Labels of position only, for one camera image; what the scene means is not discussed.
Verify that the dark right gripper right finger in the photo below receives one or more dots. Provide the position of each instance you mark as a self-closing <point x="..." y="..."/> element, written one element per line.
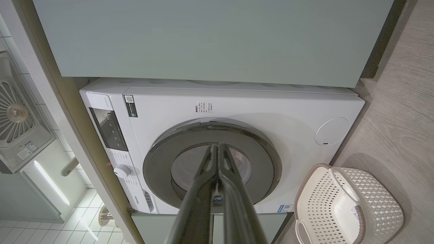
<point x="240" y="217"/>

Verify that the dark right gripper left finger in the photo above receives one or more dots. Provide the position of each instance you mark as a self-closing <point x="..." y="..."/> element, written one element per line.
<point x="198" y="210"/>

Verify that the dark washing machine glass door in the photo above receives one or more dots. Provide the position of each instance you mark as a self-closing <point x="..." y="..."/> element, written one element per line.
<point x="159" y="169"/>

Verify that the white front-load washing machine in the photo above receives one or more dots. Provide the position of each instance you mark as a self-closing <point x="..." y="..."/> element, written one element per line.
<point x="271" y="108"/>

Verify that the basket product label sticker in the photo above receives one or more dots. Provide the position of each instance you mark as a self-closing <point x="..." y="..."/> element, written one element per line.
<point x="355" y="214"/>

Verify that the cream perforated laundry basket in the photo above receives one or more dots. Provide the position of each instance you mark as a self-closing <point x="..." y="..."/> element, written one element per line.
<point x="373" y="203"/>

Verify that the blue energy label sticker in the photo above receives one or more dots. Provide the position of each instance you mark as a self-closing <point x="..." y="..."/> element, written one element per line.
<point x="285" y="208"/>

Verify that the chrome round fixture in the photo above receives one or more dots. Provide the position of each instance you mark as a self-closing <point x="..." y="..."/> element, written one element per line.
<point x="105" y="217"/>

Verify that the countertop with beige edge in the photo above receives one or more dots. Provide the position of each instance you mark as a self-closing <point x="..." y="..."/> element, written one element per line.
<point x="69" y="101"/>

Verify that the pale green wall cabinet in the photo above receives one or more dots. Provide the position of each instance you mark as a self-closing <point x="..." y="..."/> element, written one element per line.
<point x="23" y="196"/>

